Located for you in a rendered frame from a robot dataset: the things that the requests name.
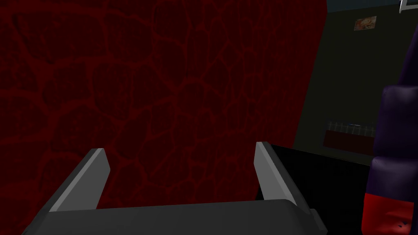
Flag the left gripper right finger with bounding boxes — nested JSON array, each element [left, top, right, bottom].
[[253, 141, 311, 215]]

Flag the black box-shaped furniture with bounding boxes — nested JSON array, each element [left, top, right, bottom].
[[255, 144, 371, 235]]

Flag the dark red bench, white rail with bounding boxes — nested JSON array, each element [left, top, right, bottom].
[[322, 120, 377, 156]]

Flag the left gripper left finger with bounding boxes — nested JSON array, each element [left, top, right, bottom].
[[40, 148, 111, 215]]

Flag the framed wall picture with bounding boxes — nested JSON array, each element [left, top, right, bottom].
[[354, 16, 378, 32]]

